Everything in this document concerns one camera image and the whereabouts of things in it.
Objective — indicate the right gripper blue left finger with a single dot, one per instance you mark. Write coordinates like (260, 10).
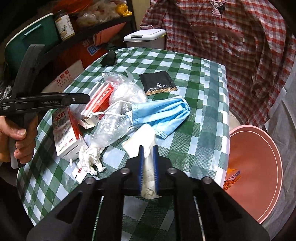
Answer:
(141, 167)

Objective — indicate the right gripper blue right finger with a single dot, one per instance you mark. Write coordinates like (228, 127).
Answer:
(155, 155)

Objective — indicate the white tissue paper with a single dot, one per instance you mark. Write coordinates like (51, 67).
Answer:
(145, 137)

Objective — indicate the blue surgical face mask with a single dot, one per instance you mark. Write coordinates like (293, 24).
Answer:
(164, 116)

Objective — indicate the red white medicine box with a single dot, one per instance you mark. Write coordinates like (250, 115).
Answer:
(67, 135)

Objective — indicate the red white toothpaste box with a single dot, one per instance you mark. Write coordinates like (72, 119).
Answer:
(99, 102)

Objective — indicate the black foil snack packet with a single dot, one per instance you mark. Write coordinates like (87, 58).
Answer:
(158, 82)

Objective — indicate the pink round trash basin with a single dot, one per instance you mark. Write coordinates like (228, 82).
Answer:
(256, 156)

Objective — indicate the white lidded trash bin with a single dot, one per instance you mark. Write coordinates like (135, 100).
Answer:
(147, 38)

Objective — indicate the person's left hand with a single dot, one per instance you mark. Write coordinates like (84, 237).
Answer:
(24, 140)

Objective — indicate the clear crumpled plastic bag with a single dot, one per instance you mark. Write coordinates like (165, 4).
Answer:
(115, 123)

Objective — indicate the green white checkered tablecloth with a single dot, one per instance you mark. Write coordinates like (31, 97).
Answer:
(199, 147)

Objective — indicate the white bag red print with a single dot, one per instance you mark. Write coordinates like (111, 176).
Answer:
(63, 80)

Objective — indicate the small crumpled white tissue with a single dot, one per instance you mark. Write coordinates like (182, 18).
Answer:
(89, 160)

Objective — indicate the teal plastic storage box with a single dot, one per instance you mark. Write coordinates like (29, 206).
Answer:
(42, 31)

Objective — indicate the glass jar with label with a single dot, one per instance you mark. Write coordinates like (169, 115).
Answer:
(64, 25)

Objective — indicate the small black crumpled wrapper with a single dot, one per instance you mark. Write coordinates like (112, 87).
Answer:
(109, 59)

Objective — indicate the grey fabric cover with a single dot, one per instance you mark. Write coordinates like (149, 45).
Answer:
(281, 127)

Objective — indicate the clear bag on shelf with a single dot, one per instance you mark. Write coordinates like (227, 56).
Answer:
(97, 13)

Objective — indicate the black metal shelf rack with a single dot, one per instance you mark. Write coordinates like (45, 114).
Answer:
(82, 33)

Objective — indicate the yellow toy figure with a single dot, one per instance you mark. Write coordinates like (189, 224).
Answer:
(122, 10)

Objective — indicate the red plaid hanging shirt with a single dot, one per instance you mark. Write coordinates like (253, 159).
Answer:
(250, 38)

